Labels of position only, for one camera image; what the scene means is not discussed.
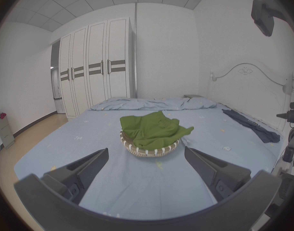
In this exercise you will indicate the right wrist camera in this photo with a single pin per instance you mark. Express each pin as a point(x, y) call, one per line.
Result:
point(292, 106)

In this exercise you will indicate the small red object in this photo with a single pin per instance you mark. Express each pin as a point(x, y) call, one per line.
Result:
point(3, 116)

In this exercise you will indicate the green shorts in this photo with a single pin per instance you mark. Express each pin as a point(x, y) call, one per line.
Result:
point(151, 131)

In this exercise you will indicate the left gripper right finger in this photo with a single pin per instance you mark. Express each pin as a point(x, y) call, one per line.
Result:
point(214, 174)

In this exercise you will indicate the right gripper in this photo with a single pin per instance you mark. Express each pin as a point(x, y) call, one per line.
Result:
point(292, 117)

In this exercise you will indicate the pale blue quilt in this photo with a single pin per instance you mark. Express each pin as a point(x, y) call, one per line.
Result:
point(149, 103)

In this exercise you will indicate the dark blue T-shirt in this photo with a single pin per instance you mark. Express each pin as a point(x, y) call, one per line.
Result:
point(253, 126)

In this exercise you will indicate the grey chest of drawers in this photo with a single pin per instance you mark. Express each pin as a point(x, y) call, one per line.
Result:
point(3, 133)

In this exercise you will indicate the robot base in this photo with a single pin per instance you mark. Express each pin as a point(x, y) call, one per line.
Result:
point(285, 186)

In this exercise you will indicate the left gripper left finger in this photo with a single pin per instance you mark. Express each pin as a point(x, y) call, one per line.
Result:
point(84, 172)

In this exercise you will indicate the round woven basket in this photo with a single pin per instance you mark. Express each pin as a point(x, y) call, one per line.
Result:
point(147, 153)

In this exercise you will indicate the bed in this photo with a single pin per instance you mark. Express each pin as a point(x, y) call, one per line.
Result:
point(137, 177)

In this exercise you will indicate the white wardrobe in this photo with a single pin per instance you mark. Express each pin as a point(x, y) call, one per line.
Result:
point(96, 68)

